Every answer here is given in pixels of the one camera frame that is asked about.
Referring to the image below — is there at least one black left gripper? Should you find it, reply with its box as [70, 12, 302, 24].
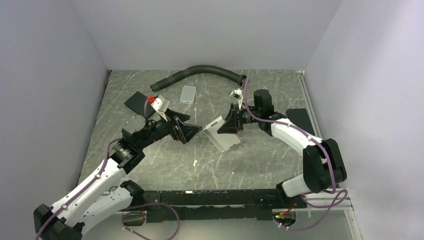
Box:
[138, 107, 202, 149]

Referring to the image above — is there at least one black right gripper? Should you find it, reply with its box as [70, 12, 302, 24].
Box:
[217, 103, 261, 134]

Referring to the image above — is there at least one white cardboard box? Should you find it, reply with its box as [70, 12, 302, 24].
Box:
[202, 116, 241, 153]

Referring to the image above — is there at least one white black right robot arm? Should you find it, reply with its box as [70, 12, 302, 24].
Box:
[217, 88, 347, 208]

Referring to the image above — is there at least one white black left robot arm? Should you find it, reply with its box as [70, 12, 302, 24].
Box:
[33, 109, 203, 240]

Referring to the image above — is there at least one black flat rectangular box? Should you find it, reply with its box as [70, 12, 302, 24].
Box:
[124, 91, 155, 118]

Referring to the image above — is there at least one clear white plastic case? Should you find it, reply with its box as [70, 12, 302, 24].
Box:
[180, 85, 197, 105]

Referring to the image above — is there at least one black corrugated hose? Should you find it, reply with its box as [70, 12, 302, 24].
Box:
[150, 64, 249, 93]

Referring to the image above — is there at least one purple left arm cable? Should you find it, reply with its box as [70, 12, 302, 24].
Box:
[34, 99, 153, 240]

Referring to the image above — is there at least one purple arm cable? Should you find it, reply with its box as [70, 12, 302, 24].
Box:
[240, 77, 349, 232]
[34, 99, 153, 240]

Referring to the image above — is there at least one black mounting base rail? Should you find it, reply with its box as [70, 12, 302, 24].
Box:
[125, 188, 307, 223]

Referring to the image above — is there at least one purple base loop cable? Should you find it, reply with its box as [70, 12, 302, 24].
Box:
[121, 200, 180, 240]

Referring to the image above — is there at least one aluminium frame rail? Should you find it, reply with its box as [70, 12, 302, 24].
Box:
[300, 188, 353, 211]

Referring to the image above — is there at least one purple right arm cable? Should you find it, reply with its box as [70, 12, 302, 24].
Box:
[240, 77, 349, 232]

